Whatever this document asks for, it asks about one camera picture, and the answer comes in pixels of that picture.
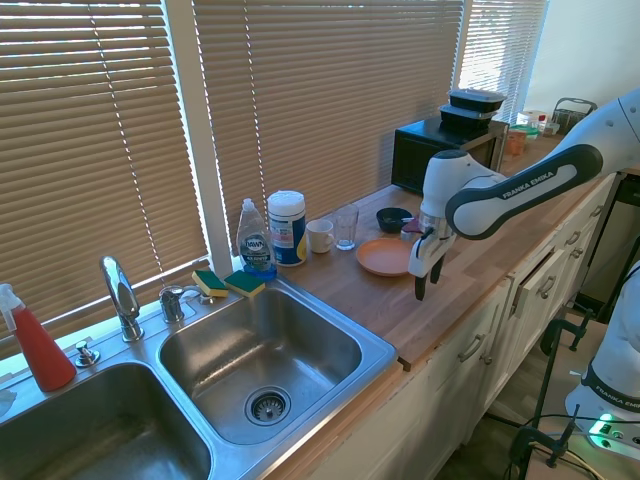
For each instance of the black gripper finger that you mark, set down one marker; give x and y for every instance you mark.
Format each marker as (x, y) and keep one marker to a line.
(421, 289)
(437, 271)

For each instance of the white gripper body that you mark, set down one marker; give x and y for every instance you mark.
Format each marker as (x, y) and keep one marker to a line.
(424, 255)

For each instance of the orange round plate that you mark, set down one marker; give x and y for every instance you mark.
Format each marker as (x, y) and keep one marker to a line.
(385, 256)

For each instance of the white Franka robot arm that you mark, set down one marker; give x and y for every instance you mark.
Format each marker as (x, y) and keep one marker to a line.
(525, 186)

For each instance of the stainless steel double sink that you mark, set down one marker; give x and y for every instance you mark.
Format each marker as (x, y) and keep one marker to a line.
(260, 350)

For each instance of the chrome sink sprayer cap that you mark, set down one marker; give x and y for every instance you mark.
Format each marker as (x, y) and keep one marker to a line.
(87, 354)

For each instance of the small purple object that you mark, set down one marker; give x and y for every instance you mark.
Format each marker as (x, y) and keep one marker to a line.
(413, 226)

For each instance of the small black bowl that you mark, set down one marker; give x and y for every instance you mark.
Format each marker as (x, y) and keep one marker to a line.
(392, 219)

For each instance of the white kitchen cabinets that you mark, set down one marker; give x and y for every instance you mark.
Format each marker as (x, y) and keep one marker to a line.
(500, 320)

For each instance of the clear drinking glass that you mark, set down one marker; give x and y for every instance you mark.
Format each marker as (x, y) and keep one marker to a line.
(346, 227)

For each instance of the black microwave oven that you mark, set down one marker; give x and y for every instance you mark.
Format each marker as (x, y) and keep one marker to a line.
(420, 155)

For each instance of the white ceramic mug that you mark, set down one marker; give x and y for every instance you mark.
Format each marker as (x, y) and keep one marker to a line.
(318, 237)

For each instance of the white wipes canister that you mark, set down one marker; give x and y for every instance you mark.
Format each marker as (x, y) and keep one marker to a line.
(287, 230)

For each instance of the black C-clamp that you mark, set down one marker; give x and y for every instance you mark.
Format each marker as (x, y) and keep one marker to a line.
(560, 340)
(542, 440)

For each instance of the black plastic food container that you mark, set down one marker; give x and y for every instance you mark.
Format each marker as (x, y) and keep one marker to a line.
(465, 120)
(475, 99)

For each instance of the orange box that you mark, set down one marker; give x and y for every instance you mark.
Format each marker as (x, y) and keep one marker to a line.
(516, 141)

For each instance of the clear Dawn dish soap bottle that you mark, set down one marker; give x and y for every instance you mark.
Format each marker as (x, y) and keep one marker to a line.
(256, 245)

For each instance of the clear container with green lid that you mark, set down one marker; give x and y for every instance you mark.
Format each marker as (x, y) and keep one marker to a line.
(531, 120)

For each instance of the wide tan window blind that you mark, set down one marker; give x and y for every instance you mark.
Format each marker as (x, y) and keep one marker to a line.
(90, 160)
(325, 110)

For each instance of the yellow green sponge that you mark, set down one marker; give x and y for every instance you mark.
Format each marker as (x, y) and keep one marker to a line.
(210, 284)
(245, 283)

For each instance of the dark dishwasher front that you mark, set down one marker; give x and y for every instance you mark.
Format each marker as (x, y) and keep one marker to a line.
(620, 240)

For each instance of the narrow tan window blind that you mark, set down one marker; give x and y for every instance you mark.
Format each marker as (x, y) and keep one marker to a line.
(500, 55)

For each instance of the chrome soap dispenser pump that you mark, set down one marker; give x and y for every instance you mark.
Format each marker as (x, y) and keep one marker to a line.
(172, 302)

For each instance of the chrome kitchen faucet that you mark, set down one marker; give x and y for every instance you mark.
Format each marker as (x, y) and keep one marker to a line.
(121, 295)

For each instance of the red spray bottle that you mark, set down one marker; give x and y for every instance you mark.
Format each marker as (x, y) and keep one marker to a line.
(40, 345)

